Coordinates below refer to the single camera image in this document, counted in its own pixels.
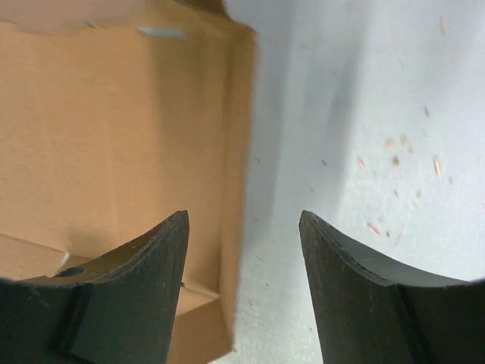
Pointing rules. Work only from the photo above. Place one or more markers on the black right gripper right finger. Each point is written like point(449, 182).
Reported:
point(370, 308)

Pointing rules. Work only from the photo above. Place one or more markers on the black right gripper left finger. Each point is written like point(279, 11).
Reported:
point(117, 308)

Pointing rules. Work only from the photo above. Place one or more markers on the brown cardboard box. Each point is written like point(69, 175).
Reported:
point(114, 116)

